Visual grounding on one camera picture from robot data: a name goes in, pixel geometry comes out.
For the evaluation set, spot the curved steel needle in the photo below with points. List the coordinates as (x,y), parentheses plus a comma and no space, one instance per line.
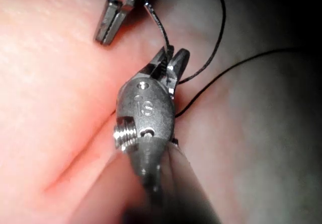
(161,27)

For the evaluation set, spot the left arm needle driver jaw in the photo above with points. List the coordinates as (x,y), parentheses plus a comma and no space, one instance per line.
(123,15)
(108,20)

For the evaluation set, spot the right arm needle driver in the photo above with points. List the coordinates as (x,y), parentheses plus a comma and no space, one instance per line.
(151,108)

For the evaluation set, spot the dark right arm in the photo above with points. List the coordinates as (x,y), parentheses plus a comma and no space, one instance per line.
(183,198)

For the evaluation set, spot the black thread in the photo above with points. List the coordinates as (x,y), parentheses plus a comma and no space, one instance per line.
(223,20)

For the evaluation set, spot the right arm needle driver jaw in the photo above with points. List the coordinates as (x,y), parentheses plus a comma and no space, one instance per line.
(153,66)
(178,65)

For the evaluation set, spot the tissue pad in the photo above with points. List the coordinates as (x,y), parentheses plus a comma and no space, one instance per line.
(50,83)

